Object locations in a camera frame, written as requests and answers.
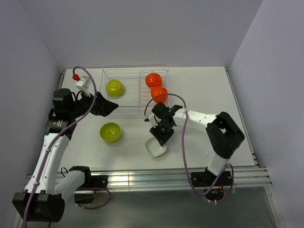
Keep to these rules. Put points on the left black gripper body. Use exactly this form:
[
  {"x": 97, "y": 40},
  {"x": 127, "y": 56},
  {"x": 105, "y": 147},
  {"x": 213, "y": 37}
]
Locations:
[{"x": 81, "y": 107}]

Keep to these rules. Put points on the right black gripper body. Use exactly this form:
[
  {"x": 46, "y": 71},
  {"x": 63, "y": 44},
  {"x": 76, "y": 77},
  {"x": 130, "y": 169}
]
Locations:
[{"x": 162, "y": 131}]

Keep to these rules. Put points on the white square bowl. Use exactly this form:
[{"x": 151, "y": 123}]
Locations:
[{"x": 154, "y": 149}]

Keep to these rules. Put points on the green bowl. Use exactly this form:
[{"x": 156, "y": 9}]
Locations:
[
  {"x": 114, "y": 88},
  {"x": 110, "y": 132}
]

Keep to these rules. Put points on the orange bowl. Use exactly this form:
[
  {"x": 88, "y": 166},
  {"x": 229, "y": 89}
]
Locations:
[
  {"x": 159, "y": 94},
  {"x": 153, "y": 79}
]

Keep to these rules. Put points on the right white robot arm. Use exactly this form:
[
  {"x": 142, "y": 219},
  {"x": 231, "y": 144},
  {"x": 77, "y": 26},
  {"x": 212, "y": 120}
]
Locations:
[{"x": 224, "y": 134}]

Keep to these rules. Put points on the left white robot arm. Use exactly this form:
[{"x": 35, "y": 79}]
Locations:
[{"x": 43, "y": 200}]

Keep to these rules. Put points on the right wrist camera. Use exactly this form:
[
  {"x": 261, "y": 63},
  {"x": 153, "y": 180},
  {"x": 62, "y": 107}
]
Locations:
[{"x": 149, "y": 117}]

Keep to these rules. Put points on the wire dish rack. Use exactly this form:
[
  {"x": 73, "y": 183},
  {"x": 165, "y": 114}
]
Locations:
[{"x": 136, "y": 93}]

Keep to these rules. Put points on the aluminium mounting rail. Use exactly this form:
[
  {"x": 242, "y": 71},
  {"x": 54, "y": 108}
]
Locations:
[{"x": 175, "y": 179}]

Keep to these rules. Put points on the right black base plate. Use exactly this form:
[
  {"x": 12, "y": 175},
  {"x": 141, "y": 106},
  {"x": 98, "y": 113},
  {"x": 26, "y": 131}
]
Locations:
[{"x": 204, "y": 180}]

